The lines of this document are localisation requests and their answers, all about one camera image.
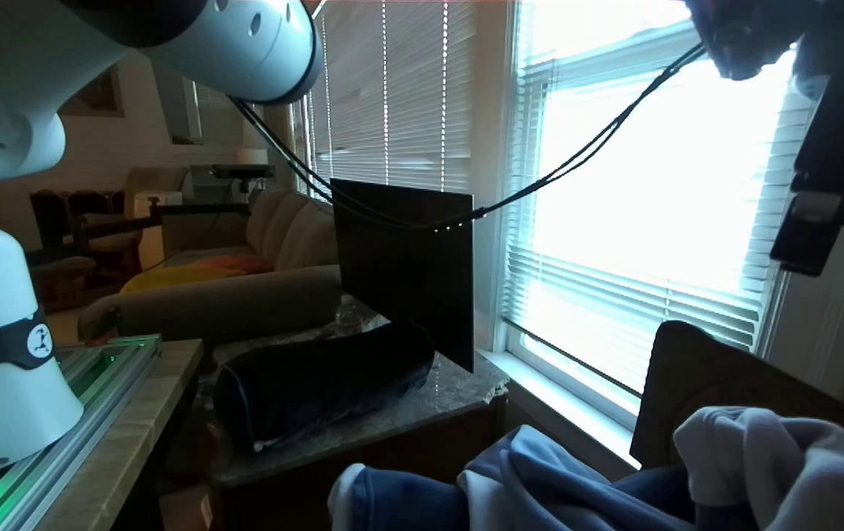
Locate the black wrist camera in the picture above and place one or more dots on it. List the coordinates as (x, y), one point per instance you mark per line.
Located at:
(748, 39)

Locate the small framed wall picture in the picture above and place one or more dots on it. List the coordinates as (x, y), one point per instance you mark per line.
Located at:
(99, 96)

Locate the dark wooden dining chair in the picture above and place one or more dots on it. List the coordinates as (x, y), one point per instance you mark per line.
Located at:
(55, 223)

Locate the bright window with blinds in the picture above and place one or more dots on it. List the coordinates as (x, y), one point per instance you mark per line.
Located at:
(639, 245)

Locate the black flat panel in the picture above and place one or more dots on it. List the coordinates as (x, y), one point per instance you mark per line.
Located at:
(403, 285)

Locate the tall framed wall mirror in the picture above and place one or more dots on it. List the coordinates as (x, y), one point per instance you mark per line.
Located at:
(177, 104)

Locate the shaded window with blinds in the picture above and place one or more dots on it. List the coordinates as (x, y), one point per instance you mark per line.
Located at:
(394, 99)

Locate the beige sofa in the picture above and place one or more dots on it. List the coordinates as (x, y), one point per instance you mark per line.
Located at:
(245, 306)

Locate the white blue navy hoodie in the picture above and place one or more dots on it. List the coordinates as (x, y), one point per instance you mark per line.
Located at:
(787, 461)

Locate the yellow orange blanket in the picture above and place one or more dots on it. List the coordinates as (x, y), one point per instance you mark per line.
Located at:
(197, 269)

